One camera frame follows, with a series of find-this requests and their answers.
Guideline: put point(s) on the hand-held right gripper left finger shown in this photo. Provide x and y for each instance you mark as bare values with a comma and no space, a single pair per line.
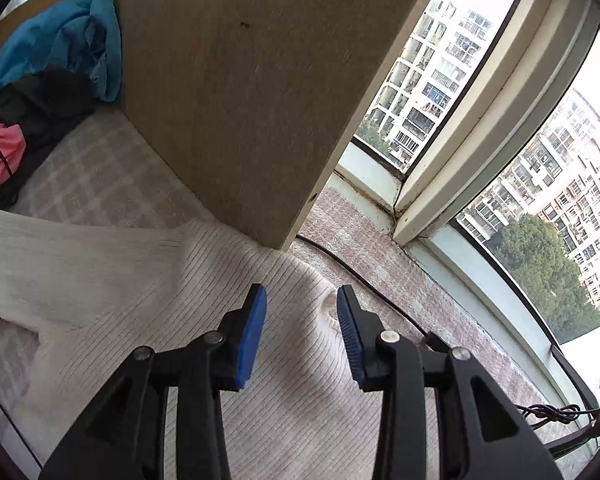
250,340

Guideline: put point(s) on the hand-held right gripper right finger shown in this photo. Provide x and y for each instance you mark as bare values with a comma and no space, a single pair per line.
350,340

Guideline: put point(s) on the white ribbed knit sweater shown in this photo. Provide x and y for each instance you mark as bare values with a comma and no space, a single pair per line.
130,270

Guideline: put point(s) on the green tree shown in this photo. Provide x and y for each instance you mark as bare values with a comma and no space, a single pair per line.
535,260

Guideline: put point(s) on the plaid bed sheet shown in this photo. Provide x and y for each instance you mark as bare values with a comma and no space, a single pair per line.
105,175

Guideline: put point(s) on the wooden board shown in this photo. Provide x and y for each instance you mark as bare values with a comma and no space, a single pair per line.
240,85

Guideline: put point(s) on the apartment building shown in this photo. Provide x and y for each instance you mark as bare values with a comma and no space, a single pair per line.
440,75
555,170

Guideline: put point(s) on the black garment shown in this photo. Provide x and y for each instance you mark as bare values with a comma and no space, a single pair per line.
45,110

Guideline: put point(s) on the blue garment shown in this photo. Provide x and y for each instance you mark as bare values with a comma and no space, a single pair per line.
55,45

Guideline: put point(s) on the white window frame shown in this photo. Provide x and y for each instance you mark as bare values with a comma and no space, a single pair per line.
480,150

